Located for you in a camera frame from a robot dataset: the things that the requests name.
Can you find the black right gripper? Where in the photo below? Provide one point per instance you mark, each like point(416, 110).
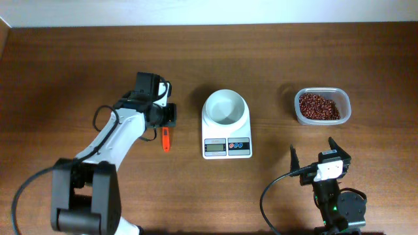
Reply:
point(306, 179)

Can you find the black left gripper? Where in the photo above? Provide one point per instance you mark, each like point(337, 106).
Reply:
point(172, 114)

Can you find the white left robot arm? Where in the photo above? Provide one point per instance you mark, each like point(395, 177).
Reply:
point(85, 189)

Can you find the white digital kitchen scale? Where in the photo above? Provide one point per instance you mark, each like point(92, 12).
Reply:
point(227, 142)

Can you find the red measuring scoop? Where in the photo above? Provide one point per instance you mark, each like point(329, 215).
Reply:
point(166, 139)

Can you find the clear plastic container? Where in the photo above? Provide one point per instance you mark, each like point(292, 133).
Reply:
point(339, 96)

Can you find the grey round bowl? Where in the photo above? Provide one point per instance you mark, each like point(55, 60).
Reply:
point(225, 107)

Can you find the red adzuki beans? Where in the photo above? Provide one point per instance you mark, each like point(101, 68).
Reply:
point(317, 107)

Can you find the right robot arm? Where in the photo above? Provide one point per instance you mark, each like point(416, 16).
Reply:
point(342, 210)

